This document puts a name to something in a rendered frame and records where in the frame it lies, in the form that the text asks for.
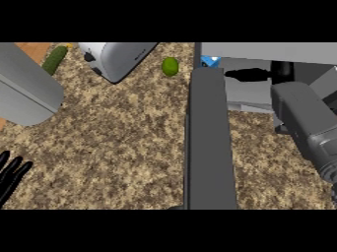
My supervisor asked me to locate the dark green cucumber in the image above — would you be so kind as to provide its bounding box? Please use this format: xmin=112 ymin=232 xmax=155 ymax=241
xmin=41 ymin=44 xmax=71 ymax=77

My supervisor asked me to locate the blue milk carton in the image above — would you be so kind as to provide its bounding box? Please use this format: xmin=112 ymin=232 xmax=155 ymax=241
xmin=200 ymin=55 xmax=222 ymax=69

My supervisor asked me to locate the grey microwave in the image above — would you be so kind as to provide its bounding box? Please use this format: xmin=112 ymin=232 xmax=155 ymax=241
xmin=195 ymin=41 xmax=337 ymax=116

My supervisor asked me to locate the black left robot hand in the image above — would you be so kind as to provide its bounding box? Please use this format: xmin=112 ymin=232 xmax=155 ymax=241
xmin=0 ymin=150 xmax=35 ymax=211

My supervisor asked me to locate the green lime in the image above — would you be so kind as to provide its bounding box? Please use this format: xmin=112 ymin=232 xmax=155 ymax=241
xmin=160 ymin=56 xmax=181 ymax=78

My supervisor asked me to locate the grey and white toaster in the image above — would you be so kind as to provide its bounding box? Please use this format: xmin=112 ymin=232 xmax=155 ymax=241
xmin=77 ymin=41 xmax=160 ymax=85

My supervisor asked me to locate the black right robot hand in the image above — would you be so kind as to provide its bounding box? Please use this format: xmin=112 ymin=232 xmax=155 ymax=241
xmin=223 ymin=60 xmax=296 ymax=85

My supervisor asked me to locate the large rounded grey appliance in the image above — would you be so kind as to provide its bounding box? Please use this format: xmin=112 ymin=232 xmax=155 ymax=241
xmin=0 ymin=41 xmax=65 ymax=128

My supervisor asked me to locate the dark grey microwave door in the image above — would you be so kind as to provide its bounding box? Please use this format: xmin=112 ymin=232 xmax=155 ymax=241
xmin=182 ymin=41 xmax=240 ymax=211

